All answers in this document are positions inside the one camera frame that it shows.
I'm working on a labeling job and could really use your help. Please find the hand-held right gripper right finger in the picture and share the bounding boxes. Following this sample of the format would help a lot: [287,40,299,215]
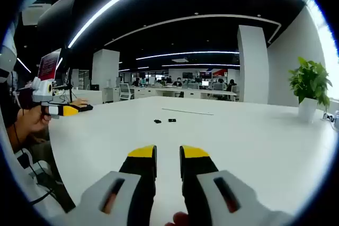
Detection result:
[179,145,292,226]

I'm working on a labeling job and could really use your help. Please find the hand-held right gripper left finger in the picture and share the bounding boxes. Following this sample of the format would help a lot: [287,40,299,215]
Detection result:
[75,144,158,226]

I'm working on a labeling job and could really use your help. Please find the person's left hand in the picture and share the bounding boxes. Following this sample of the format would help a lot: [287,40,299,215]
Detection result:
[16,105,53,139]

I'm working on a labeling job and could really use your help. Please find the person's right hand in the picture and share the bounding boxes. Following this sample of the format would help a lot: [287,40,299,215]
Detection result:
[165,211,190,226]

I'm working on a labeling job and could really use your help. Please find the black tripod stand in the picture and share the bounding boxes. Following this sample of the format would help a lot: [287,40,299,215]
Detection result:
[63,46,74,104]

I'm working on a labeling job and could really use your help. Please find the monitor with red screen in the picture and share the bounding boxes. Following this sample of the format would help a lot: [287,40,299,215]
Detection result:
[37,48,63,82]

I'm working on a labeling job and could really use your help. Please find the white office chair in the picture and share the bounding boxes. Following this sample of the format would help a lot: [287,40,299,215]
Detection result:
[119,83,132,101]

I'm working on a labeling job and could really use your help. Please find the white worn chest device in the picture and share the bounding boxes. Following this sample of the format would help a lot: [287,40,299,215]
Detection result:
[0,44,17,84]

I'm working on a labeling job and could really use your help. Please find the large dark monitor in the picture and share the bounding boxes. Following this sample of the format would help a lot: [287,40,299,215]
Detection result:
[36,0,80,52]

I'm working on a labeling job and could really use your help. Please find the ceiling air conditioner unit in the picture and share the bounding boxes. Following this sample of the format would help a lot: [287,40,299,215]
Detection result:
[22,3,51,26]

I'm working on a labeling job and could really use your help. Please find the row of white office desks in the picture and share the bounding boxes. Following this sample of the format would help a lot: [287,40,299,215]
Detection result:
[131,86,238,102]

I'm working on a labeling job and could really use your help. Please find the small white desk items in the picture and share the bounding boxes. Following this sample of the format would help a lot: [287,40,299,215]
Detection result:
[321,111,339,125]

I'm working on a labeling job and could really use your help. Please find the green plant in white pot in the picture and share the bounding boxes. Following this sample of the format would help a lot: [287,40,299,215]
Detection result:
[288,56,334,124]

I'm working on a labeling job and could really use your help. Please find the white box with cable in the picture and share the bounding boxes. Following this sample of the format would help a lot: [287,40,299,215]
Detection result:
[15,148,51,184]

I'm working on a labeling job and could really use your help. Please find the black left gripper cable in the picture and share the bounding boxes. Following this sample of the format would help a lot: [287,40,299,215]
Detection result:
[13,109,58,207]

